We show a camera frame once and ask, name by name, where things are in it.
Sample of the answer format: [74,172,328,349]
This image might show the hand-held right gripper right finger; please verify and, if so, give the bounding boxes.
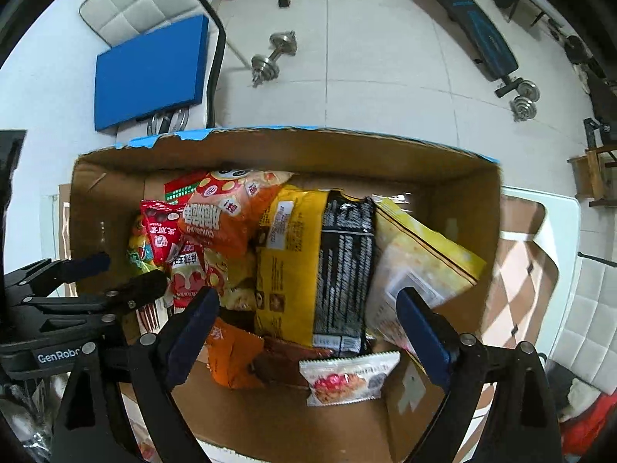
[395,287,565,463]

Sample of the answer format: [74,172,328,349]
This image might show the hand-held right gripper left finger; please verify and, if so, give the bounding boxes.
[51,287,221,463]

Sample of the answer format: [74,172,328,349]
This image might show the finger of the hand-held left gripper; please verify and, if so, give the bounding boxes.
[0,252,111,300]
[19,269,169,319]

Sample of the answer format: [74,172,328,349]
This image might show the green yellow snack packet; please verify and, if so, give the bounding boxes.
[126,219,160,278]

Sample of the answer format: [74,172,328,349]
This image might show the chocolate stick snack box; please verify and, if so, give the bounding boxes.
[135,296,174,336]

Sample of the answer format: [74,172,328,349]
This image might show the small orange snack packet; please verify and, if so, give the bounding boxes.
[205,316,266,390]

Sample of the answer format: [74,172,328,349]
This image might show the dark red snack packet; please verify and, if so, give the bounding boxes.
[140,200,186,266]

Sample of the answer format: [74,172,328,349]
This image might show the yellow clear snack pouch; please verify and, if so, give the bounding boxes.
[366,197,487,348]

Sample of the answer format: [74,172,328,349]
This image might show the white pink snack packet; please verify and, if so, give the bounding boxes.
[299,351,402,407]

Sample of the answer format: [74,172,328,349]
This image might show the red green snack packet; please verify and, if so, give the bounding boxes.
[163,170,208,206]

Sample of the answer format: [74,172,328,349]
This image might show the orange panda snack bag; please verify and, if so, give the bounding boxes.
[177,169,285,259]

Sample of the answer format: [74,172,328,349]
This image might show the brown cardboard box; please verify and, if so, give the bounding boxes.
[67,127,502,463]

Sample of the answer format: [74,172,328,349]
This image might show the red white snack packet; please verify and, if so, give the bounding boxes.
[169,251,208,309]

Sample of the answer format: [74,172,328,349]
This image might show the yellow panda snack packet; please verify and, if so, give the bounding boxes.
[205,248,258,312]

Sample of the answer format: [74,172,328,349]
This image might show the clear plastic bag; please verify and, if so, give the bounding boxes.
[0,381,68,463]

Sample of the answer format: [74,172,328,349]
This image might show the brown red snack packet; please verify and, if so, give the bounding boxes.
[255,335,338,387]

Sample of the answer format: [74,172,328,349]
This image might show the large yellow black snack bag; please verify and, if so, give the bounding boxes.
[255,186,378,355]

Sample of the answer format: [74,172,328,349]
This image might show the chrome weight plate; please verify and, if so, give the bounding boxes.
[147,106,191,134]

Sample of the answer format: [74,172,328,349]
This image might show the white cloth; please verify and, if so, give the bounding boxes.
[561,379,603,420]

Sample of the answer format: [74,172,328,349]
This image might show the white quilted chair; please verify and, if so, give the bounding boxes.
[550,251,617,391]

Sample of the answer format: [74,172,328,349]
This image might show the red cloth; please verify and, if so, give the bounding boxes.
[561,390,617,456]

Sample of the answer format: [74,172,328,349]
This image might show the blue foam pad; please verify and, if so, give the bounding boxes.
[94,14,210,132]

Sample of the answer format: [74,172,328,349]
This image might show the wooden stool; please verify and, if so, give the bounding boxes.
[568,147,617,208]

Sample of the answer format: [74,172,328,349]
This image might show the black curved tube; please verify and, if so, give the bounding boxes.
[171,0,227,128]

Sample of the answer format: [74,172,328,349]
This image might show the chrome dumbbell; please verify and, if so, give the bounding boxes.
[249,30,298,88]
[494,77,541,122]

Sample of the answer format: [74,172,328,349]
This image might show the white padded chair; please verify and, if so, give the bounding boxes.
[79,0,217,49]

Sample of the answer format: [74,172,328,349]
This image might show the black metal rack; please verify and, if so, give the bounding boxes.
[583,58,617,155]

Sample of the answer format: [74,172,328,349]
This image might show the black weight bench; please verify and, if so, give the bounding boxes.
[393,0,520,83]

